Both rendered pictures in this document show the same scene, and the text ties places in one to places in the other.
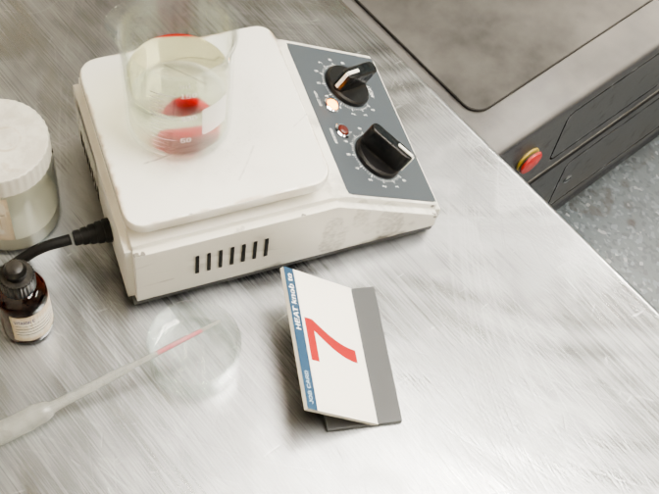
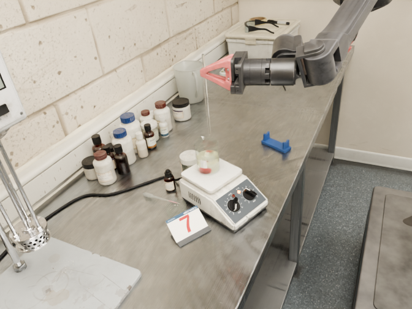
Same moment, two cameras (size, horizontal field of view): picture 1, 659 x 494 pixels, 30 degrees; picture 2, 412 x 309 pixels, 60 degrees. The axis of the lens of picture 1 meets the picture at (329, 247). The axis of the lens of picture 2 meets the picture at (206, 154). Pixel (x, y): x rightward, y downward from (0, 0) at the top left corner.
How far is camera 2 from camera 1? 70 cm
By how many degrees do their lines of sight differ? 57
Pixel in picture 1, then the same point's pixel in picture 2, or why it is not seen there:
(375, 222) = (219, 214)
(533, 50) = not seen: outside the picture
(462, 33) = (398, 290)
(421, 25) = (388, 278)
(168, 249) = (183, 184)
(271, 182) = (203, 184)
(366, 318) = (202, 230)
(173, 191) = (191, 175)
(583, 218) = not seen: outside the picture
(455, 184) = (251, 233)
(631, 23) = not seen: outside the picture
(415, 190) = (233, 217)
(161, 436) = (156, 214)
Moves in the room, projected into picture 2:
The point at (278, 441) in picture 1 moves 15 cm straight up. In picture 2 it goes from (164, 230) to (154, 182)
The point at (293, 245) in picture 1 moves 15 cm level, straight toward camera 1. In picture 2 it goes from (205, 206) to (146, 222)
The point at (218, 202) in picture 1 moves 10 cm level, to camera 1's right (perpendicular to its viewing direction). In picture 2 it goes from (193, 180) to (203, 205)
